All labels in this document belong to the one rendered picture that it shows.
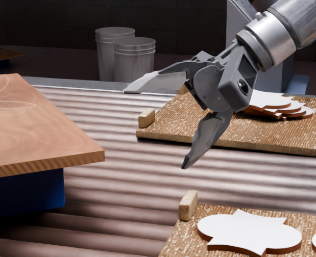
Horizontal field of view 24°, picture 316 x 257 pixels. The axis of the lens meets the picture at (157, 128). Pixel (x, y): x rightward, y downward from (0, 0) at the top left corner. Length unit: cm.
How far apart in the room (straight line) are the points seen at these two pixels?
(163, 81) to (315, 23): 24
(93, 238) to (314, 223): 32
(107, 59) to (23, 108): 430
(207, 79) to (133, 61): 404
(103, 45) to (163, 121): 403
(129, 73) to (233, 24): 320
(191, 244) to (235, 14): 106
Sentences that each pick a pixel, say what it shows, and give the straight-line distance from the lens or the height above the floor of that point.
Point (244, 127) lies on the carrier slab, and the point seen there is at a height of 94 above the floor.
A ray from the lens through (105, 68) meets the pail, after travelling 558.
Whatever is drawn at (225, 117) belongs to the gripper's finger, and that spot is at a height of 107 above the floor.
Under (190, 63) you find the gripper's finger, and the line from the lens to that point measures 107.
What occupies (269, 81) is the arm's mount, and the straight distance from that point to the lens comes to 200.
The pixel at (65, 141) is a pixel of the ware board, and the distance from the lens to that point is 109.
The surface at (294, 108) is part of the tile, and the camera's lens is 155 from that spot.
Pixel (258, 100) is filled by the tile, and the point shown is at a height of 97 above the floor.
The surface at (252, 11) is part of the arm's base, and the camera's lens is 199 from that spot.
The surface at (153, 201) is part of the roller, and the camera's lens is 119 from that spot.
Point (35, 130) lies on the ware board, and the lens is 115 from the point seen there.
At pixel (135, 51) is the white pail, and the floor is 32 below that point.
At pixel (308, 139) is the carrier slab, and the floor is 94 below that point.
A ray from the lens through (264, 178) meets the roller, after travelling 130.
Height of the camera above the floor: 139
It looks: 18 degrees down
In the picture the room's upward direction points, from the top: straight up
